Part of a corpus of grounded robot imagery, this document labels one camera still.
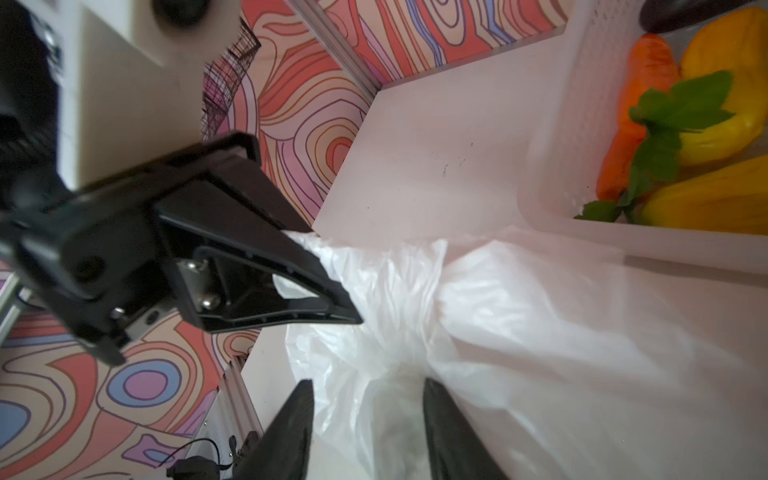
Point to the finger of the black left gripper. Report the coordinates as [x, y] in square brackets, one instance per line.
[218, 186]
[229, 267]

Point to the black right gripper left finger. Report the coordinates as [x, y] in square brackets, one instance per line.
[283, 450]

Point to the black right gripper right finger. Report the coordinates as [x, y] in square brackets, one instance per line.
[455, 451]

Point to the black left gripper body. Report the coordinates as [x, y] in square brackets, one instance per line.
[95, 258]

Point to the white plastic grocery bag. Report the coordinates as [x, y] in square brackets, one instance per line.
[567, 363]

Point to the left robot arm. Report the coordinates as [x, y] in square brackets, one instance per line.
[30, 100]

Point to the white plastic perforated basket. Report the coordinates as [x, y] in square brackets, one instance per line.
[577, 127]

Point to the purple toy eggplant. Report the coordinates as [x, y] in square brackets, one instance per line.
[662, 16]

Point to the black wire basket left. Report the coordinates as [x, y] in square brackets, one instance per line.
[223, 77]

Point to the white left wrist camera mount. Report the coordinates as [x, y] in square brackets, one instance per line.
[130, 81]

